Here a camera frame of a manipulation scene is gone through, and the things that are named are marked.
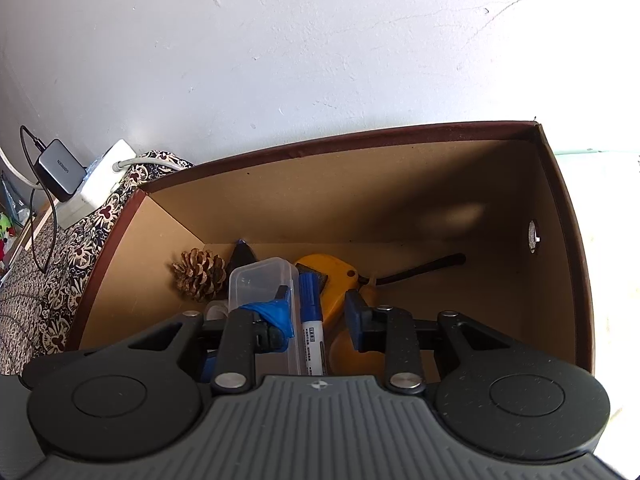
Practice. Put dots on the brown cardboard shoe box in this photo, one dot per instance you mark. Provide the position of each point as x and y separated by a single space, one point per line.
382 201

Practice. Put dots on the small clear tape roll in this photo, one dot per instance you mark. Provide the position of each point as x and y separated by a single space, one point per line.
217 310

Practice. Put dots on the white power strip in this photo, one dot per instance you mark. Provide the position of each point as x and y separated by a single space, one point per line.
102 177

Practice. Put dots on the blue white marker pen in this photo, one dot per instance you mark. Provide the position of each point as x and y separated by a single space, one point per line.
312 323

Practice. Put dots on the black power adapter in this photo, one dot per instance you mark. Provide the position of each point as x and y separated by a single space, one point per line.
59 171

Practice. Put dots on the clear plastic container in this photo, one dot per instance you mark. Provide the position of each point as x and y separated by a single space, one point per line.
259 282

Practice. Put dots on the pine cone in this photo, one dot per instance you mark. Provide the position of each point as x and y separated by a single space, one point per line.
199 274

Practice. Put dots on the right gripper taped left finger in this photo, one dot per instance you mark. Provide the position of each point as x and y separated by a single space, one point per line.
252 329

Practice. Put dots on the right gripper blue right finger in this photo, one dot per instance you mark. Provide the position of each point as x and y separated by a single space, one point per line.
390 331

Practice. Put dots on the floral patterned cloth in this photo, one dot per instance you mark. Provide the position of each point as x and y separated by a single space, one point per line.
44 286

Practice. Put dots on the orange tape measure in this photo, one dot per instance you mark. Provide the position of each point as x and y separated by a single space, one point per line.
336 277

